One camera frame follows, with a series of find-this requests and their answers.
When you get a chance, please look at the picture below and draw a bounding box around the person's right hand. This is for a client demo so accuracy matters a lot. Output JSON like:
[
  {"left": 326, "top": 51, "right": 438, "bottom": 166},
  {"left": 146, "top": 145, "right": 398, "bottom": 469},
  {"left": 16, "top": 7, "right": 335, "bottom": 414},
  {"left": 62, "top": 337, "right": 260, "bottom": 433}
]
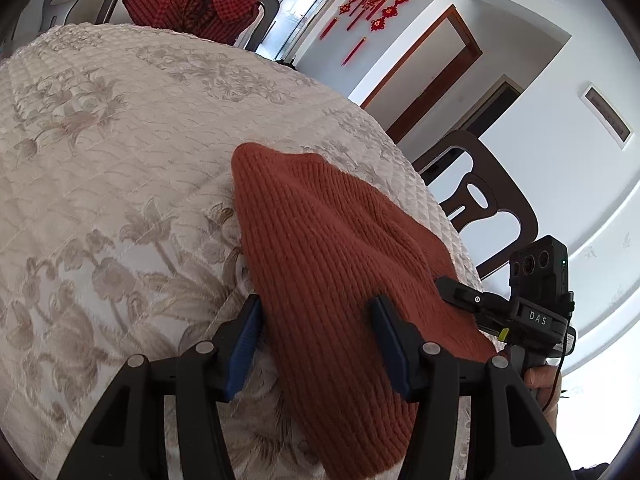
[{"left": 522, "top": 365, "right": 563, "bottom": 428}]

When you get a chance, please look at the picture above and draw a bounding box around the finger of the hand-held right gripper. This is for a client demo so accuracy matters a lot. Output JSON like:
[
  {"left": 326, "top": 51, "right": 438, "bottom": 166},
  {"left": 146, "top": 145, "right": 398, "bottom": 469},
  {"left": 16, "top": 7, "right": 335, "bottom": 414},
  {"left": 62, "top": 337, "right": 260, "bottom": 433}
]
[{"left": 434, "top": 275, "right": 511, "bottom": 319}]

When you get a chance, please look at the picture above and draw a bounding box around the white framed wall panel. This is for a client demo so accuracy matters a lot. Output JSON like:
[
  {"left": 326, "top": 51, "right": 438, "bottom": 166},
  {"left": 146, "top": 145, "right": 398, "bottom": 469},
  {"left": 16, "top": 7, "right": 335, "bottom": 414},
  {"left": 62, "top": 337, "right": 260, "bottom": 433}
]
[{"left": 580, "top": 82, "right": 633, "bottom": 151}]

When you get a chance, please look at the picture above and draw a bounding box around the red black plaid shirt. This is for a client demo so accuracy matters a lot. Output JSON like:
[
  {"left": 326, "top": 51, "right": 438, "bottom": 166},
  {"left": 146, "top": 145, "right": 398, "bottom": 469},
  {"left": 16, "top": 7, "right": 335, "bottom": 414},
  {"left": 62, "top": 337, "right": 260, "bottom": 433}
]
[{"left": 122, "top": 0, "right": 277, "bottom": 45}]

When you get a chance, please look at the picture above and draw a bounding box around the dark door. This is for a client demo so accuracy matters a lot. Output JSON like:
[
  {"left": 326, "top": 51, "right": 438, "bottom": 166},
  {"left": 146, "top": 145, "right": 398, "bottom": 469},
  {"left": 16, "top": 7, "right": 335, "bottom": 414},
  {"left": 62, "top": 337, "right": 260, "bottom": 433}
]
[{"left": 460, "top": 75, "right": 523, "bottom": 141}]

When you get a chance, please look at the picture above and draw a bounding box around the chair draped with plaid shirt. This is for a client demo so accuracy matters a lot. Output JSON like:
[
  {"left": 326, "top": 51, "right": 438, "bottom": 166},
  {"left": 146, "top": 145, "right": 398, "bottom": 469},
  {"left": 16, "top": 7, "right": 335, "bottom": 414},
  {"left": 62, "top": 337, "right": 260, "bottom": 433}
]
[{"left": 235, "top": 0, "right": 281, "bottom": 53}]

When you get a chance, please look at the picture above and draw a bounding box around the white quilted floral table cover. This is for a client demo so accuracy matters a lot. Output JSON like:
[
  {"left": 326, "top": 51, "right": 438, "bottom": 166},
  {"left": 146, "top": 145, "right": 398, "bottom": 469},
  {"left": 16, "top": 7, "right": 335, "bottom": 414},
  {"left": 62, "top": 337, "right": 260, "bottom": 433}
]
[{"left": 0, "top": 22, "right": 486, "bottom": 480}]

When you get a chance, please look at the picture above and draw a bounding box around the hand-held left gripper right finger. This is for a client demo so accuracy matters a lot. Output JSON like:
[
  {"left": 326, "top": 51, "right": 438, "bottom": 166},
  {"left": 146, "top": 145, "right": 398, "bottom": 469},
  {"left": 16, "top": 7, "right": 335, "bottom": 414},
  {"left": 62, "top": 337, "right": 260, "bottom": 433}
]
[{"left": 369, "top": 294, "right": 573, "bottom": 480}]

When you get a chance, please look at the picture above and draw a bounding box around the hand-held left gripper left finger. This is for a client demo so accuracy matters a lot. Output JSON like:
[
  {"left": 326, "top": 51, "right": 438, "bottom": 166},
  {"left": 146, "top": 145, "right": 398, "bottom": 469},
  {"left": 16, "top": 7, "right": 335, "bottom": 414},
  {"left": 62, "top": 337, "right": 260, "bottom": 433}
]
[{"left": 57, "top": 294, "right": 265, "bottom": 480}]

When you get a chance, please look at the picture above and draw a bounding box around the brown door frame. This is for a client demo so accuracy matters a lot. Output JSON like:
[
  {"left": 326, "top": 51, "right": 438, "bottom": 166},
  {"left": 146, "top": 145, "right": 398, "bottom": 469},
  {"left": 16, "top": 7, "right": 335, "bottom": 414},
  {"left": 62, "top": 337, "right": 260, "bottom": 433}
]
[{"left": 360, "top": 4, "right": 483, "bottom": 143}]

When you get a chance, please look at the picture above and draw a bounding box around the dark wooden chair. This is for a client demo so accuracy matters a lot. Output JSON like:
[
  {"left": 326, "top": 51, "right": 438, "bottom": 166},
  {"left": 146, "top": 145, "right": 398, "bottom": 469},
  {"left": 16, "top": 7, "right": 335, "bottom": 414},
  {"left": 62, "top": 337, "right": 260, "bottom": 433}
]
[{"left": 412, "top": 129, "right": 540, "bottom": 275}]

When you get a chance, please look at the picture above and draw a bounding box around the rust knitted sweater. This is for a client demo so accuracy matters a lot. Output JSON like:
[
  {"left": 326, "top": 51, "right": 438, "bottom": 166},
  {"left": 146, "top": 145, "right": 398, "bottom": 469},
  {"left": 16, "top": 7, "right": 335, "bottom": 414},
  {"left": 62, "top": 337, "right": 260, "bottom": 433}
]
[{"left": 231, "top": 142, "right": 501, "bottom": 478}]

